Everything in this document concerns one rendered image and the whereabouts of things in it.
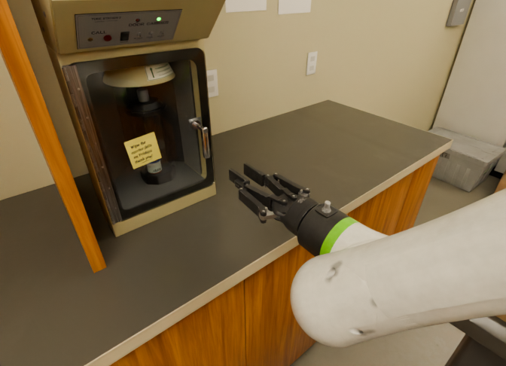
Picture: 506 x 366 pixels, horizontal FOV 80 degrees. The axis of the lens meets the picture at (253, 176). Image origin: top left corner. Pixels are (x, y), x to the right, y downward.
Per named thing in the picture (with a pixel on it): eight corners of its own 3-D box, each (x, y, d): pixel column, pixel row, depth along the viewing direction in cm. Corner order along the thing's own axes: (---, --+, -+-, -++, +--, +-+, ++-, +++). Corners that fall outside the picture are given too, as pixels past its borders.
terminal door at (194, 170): (114, 222, 80) (63, 63, 58) (214, 183, 96) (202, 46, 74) (115, 224, 79) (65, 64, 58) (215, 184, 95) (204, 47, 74)
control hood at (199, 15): (54, 53, 57) (33, -11, 52) (204, 37, 74) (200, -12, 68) (67, 63, 49) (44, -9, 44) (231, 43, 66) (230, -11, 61)
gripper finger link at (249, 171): (262, 175, 67) (264, 174, 68) (243, 163, 72) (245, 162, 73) (262, 187, 69) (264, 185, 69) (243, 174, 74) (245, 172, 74)
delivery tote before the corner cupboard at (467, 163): (404, 167, 297) (414, 136, 280) (426, 155, 319) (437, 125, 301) (471, 196, 256) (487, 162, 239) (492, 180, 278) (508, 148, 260)
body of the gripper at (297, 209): (330, 198, 57) (294, 177, 63) (297, 216, 52) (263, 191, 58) (324, 228, 60) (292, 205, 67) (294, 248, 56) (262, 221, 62)
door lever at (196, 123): (202, 150, 87) (194, 153, 85) (199, 119, 81) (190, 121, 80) (212, 157, 83) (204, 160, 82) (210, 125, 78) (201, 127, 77)
